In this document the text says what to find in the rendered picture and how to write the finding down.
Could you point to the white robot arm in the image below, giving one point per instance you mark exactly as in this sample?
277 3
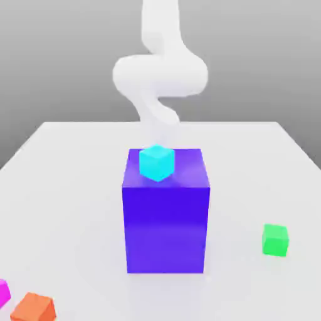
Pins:
160 75

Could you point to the small cyan cube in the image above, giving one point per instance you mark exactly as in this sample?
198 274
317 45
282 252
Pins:
156 163

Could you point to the small green cube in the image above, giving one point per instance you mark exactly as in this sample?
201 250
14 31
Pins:
275 240

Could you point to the small orange cube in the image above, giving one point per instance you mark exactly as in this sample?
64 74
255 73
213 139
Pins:
32 308

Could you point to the small magenta cube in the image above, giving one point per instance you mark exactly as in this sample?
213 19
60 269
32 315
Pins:
3 293

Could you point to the large purple box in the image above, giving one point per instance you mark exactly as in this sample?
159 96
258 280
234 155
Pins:
165 225

